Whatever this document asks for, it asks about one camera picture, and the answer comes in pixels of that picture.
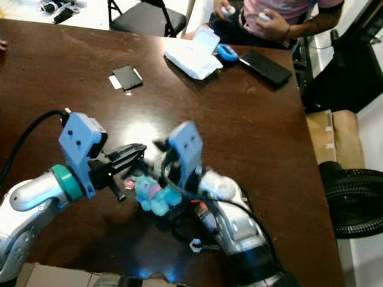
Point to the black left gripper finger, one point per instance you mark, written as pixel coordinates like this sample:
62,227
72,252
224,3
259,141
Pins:
128,154
116,190

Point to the white hand controller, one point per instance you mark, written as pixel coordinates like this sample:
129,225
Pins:
264,17
228,10

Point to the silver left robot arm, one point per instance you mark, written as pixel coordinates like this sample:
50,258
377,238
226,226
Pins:
30,194

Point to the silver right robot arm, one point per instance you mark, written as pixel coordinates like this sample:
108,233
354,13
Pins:
239,230

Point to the seated person's left forearm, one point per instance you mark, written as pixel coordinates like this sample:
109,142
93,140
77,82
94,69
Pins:
317,21

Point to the bystander's bare hand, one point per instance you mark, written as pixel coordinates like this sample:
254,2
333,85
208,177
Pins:
3,45

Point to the seated person's right hand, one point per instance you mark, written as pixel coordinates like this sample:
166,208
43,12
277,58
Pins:
216,6

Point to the seated person's left hand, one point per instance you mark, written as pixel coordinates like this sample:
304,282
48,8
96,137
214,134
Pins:
278,27

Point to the small white card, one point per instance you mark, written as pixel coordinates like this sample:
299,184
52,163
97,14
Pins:
115,82

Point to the small black phone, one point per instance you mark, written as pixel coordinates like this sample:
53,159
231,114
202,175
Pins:
127,78

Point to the white wipes packet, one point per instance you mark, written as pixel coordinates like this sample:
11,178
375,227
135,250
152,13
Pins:
191,58

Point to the black folding chair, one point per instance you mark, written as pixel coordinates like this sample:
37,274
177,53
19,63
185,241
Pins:
146,19

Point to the long black case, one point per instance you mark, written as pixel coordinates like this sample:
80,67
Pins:
266,67

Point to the black gear on floor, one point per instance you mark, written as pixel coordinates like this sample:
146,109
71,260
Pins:
63,12

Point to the brown cardboard box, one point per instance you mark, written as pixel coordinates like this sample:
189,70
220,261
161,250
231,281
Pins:
344,137

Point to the black floor fan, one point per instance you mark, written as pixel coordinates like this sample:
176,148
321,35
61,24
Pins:
353,200

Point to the person's pink shirt torso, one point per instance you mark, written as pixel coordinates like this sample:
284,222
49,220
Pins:
293,5

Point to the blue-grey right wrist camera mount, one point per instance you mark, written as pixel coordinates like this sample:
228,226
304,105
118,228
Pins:
185,143

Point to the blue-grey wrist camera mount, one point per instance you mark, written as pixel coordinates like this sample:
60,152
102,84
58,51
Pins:
81,137
185,143

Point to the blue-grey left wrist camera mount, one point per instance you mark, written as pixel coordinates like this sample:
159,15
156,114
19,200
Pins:
81,137

